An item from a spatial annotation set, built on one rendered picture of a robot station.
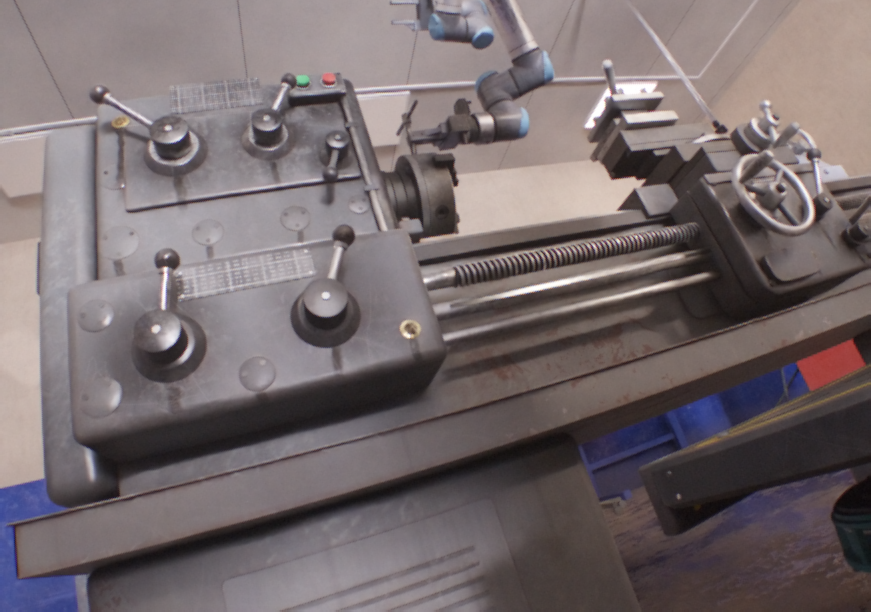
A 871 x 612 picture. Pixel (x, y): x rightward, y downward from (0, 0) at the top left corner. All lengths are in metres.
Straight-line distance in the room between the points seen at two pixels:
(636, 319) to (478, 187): 4.43
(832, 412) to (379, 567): 0.65
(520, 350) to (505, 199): 4.52
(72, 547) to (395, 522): 0.41
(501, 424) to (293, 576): 0.36
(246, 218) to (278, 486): 0.52
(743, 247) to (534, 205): 4.48
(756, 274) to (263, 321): 0.92
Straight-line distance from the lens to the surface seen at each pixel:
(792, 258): 1.24
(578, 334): 1.07
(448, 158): 1.32
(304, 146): 1.12
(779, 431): 0.29
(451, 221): 1.31
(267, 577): 0.81
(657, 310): 1.19
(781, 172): 1.29
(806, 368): 4.29
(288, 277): 0.81
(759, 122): 1.37
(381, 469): 0.72
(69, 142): 1.24
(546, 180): 5.83
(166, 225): 1.05
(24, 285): 5.25
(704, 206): 1.24
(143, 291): 0.84
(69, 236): 1.10
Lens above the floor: 0.34
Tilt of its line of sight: 21 degrees up
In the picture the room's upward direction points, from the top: 20 degrees counter-clockwise
